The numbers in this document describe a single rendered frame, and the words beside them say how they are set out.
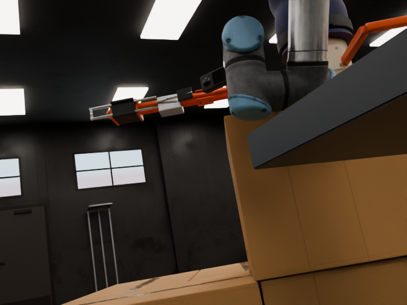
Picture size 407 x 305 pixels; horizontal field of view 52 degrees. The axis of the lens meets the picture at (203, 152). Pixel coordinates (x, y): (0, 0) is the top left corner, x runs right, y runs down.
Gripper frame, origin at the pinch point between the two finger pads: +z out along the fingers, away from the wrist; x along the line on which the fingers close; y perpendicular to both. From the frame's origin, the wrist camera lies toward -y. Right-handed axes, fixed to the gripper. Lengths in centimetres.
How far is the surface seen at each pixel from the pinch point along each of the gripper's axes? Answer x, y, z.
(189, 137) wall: 234, -59, 930
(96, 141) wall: 238, -273, 832
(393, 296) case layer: -61, 25, -19
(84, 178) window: 151, -306, 814
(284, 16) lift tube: 17.8, 18.8, -6.4
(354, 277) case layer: -55, 17, -19
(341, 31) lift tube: 8.3, 32.4, -10.0
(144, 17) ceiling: 287, -70, 423
